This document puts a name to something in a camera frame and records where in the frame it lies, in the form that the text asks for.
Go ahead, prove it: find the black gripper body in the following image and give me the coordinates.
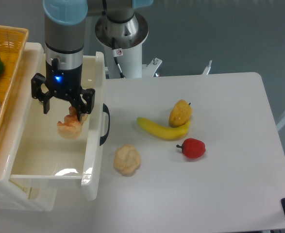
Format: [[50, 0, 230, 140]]
[[31, 64, 95, 114]]

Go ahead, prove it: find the square toasted bread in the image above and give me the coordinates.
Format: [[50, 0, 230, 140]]
[[56, 106, 88, 140]]

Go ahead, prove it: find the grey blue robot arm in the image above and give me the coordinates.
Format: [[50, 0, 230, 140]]
[[31, 0, 152, 119]]

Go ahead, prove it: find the white open upper drawer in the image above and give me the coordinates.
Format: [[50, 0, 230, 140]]
[[11, 52, 106, 200]]

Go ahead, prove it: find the round bread roll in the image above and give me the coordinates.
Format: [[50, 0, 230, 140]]
[[113, 144, 141, 176]]

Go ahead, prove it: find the white drawer cabinet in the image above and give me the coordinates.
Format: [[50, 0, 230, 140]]
[[0, 43, 57, 211]]

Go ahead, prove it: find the yellow woven basket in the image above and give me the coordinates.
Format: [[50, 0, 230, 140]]
[[0, 25, 29, 129]]

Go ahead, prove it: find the yellow banana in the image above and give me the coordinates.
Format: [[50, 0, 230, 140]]
[[136, 117, 191, 140]]

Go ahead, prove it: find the orange yellow bell pepper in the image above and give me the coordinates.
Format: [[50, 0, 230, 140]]
[[168, 100, 192, 128]]

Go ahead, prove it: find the black drawer handle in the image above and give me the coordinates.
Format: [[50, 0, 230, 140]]
[[100, 103, 111, 146]]

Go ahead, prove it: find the black cable on pedestal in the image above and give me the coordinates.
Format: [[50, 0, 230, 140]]
[[111, 37, 126, 79]]

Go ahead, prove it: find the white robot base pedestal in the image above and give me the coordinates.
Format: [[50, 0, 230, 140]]
[[95, 13, 162, 79]]

